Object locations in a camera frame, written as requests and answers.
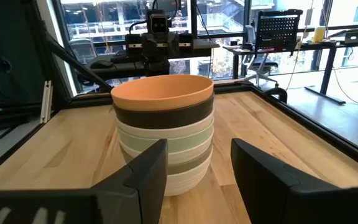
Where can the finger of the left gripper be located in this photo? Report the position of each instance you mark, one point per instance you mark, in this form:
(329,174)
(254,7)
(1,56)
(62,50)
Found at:
(163,67)
(151,67)

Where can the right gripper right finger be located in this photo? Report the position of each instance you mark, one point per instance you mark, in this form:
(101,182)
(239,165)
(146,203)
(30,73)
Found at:
(275,193)

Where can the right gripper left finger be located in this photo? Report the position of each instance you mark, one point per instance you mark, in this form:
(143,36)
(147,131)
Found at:
(141,193)

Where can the orange bowl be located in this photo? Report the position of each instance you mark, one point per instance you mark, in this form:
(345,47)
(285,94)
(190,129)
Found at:
(162,93)

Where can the olive grey bowl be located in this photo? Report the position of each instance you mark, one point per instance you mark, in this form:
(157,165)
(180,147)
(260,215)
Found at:
(185,168)

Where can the black bowl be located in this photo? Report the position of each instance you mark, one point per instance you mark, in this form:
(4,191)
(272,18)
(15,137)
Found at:
(166,118)

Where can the white bowl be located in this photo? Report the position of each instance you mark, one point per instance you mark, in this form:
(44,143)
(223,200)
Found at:
(182,183)
(166,133)
(185,157)

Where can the mint green bowl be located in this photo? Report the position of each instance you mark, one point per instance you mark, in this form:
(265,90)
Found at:
(182,143)

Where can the black keyboard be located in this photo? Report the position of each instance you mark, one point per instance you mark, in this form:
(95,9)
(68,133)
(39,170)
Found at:
(120,57)

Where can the black computer mouse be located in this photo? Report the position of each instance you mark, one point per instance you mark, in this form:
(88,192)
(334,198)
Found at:
(102,64)

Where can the grey office chair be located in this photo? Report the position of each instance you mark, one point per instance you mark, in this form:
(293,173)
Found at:
(259,65)

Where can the black table clamp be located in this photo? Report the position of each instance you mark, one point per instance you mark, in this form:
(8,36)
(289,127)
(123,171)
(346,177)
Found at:
(278,92)

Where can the black perforated panel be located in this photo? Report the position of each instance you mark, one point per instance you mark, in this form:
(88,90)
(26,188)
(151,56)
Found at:
(278,31)

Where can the long black desk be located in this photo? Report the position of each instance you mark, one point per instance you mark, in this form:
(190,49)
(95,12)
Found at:
(328,62)

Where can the yellow cylindrical object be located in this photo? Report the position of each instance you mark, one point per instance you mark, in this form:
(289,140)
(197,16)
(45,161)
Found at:
(319,34)

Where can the grey laptop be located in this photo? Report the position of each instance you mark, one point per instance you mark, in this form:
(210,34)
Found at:
(354,36)

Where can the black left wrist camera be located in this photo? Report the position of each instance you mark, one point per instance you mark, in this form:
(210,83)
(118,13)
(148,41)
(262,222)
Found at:
(158,23)

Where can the black aluminium table frame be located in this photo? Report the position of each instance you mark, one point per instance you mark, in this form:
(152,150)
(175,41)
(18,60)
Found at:
(85,101)

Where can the white bracket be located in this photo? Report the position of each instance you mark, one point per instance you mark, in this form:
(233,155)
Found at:
(46,102)

